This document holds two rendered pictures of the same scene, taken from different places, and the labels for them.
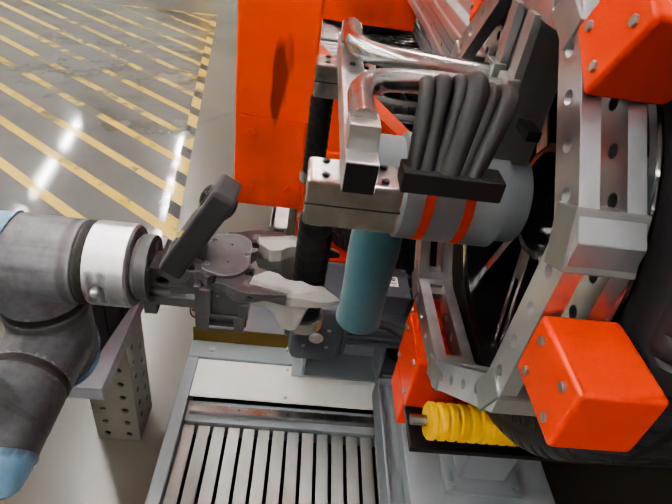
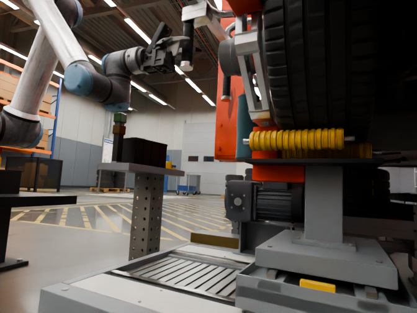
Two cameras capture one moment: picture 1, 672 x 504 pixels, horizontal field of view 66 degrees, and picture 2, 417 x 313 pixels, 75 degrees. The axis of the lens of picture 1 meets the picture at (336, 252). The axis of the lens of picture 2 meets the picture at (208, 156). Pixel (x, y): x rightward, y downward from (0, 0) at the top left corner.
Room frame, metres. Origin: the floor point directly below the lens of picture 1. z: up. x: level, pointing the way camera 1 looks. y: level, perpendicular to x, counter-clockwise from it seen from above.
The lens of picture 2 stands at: (-0.24, -0.50, 0.37)
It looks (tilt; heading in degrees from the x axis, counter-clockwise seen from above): 6 degrees up; 32
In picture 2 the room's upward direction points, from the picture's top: 3 degrees clockwise
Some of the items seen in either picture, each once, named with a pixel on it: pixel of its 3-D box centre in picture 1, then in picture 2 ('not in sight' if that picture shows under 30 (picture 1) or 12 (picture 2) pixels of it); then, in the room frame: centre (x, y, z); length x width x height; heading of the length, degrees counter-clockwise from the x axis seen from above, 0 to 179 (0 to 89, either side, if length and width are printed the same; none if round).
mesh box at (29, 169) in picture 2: not in sight; (33, 174); (3.87, 8.24, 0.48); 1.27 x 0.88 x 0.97; 103
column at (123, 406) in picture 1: (116, 365); (146, 217); (0.74, 0.45, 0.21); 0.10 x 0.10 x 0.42; 6
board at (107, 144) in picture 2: not in sight; (114, 166); (6.28, 7.63, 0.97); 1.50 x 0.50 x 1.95; 13
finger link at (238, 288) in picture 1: (249, 283); (166, 44); (0.40, 0.08, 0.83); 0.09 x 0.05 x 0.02; 78
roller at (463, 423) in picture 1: (501, 426); (294, 140); (0.52, -0.30, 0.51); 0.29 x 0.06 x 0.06; 96
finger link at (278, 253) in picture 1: (295, 262); (188, 58); (0.47, 0.04, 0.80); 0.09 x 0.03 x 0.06; 114
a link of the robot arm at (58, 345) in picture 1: (49, 337); (115, 93); (0.39, 0.31, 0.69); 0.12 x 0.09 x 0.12; 6
